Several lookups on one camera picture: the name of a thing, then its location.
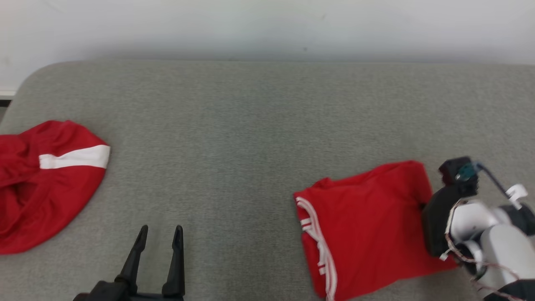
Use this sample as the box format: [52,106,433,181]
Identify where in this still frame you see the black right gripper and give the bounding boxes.
[421,184,479,258]

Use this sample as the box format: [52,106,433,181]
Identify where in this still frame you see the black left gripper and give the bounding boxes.
[73,225,185,301]

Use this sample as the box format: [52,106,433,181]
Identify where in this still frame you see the red jersey with white stripes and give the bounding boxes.
[293,160,458,301]

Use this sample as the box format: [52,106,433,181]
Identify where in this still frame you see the red garment with white band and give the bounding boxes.
[0,120,111,255]

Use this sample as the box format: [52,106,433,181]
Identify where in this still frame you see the grey fabric sofa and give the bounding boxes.
[0,60,535,301]

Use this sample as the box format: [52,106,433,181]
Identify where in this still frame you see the thin red white wire bundle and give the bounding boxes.
[439,199,525,301]

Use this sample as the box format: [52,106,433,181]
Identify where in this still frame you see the right cable with teal plug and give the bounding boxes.
[456,162,528,209]

